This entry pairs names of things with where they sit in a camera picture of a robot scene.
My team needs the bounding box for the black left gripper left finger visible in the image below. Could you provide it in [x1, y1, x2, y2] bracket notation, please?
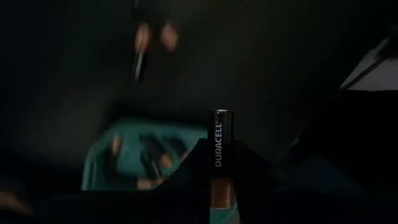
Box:
[146, 138, 212, 224]

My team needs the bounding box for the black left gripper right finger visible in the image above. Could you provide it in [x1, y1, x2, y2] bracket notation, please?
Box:
[233, 139, 280, 224]

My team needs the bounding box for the black copper Duracell battery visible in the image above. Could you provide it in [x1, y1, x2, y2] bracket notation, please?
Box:
[110, 133, 123, 158]
[159, 22, 180, 53]
[208, 108, 236, 209]
[155, 151, 175, 170]
[132, 21, 154, 82]
[136, 177, 164, 190]

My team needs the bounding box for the teal plastic bin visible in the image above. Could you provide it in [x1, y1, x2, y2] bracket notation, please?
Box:
[81, 117, 239, 224]

